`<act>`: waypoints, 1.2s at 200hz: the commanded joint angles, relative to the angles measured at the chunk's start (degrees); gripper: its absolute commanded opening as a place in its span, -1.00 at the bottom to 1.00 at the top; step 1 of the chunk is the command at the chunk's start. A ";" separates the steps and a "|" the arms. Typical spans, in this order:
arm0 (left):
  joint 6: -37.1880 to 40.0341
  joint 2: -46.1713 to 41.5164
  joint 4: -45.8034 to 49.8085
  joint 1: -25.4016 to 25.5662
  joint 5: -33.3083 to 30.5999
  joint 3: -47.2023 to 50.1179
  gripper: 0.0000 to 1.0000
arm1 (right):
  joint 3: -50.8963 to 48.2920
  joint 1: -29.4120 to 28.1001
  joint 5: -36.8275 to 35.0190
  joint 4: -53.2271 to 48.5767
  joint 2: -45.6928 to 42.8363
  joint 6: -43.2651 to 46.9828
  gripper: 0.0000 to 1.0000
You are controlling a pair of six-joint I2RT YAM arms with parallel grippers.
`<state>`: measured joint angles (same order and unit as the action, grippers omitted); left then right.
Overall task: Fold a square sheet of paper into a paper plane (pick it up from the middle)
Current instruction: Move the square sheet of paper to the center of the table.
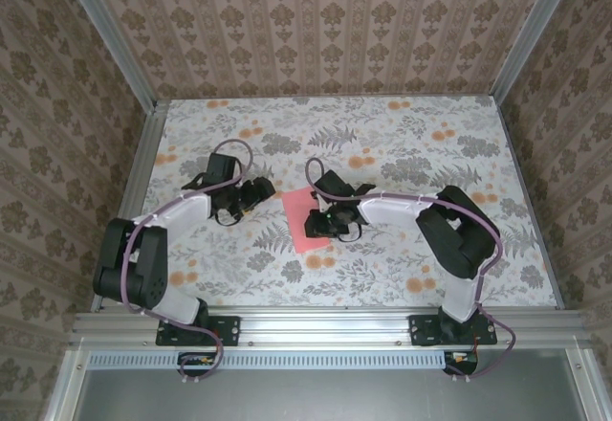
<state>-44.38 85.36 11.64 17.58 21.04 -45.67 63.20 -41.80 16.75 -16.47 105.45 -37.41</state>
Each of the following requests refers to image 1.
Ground pink square paper sheet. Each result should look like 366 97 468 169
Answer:
280 188 331 254

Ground floral patterned table cover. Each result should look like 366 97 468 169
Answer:
117 96 559 308

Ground black controller board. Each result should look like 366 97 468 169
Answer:
177 351 217 377
443 349 480 377

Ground grey metal panel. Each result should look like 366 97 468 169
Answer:
45 347 612 421

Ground black looped gripper cable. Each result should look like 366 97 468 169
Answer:
334 222 363 243
212 210 241 229

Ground aluminium mounting rail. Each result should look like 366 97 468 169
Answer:
69 310 594 348

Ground aluminium side rail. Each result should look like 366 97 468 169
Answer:
90 100 168 312

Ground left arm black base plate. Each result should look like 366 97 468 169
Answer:
155 314 241 347

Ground slotted grey cable duct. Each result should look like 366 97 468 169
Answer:
88 349 453 370

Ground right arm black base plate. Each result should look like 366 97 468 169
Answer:
409 314 498 347

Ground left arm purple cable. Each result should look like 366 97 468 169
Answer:
121 138 254 387

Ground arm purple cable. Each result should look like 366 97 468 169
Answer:
121 138 254 387
305 156 518 385

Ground aluminium frame post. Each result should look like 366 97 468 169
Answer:
56 0 162 111
488 0 582 101

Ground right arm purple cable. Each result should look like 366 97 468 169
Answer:
305 156 518 385

